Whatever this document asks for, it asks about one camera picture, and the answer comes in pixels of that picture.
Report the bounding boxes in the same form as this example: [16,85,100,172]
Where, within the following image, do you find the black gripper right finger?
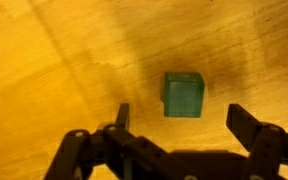
[225,103,288,180]

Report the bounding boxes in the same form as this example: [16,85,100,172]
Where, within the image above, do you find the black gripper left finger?
[43,102,200,180]

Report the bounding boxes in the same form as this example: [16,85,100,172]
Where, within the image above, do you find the green block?
[163,71,206,119]

